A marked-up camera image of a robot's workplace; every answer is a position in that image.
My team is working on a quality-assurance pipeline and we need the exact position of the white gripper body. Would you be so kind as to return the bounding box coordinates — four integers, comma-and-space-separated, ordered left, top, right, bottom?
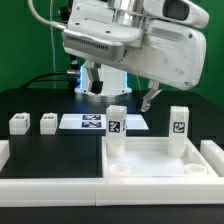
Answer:
68, 0, 209, 90

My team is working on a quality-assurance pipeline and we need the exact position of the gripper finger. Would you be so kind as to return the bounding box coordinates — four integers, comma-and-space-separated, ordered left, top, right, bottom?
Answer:
85, 60, 103, 94
140, 80, 161, 112

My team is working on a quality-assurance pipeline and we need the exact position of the white square tabletop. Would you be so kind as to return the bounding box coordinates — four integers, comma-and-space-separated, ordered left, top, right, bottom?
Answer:
102, 137, 218, 178

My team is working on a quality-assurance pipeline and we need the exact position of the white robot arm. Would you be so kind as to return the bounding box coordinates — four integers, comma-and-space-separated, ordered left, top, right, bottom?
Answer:
63, 0, 209, 111

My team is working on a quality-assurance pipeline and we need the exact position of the white right fence piece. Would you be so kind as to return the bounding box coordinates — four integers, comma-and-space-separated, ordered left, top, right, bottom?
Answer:
200, 140, 224, 177

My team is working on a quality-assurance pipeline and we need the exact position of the white fence piece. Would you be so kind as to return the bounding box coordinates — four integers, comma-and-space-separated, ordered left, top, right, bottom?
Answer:
200, 140, 224, 177
0, 140, 10, 171

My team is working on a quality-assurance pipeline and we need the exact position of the white left fence piece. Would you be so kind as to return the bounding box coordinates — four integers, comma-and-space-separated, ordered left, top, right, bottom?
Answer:
0, 140, 10, 171

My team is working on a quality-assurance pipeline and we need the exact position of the white front fence bar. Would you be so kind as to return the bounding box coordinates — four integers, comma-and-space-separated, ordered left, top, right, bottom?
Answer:
0, 177, 224, 207

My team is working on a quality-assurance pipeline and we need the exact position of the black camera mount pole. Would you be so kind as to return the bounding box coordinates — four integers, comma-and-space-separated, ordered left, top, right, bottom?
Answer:
59, 0, 81, 95

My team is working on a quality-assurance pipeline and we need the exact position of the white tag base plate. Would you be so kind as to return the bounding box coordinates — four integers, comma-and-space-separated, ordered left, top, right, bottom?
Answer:
59, 114, 148, 130

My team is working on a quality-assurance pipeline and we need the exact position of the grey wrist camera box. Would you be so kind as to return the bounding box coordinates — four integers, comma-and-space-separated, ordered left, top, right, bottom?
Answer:
63, 19, 143, 61

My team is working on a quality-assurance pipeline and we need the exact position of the black cable bundle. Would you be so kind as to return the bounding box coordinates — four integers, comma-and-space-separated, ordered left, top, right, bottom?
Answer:
20, 69, 81, 90

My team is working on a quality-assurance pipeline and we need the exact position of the white hanging cable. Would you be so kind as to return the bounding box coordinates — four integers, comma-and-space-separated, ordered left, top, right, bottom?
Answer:
49, 0, 58, 90

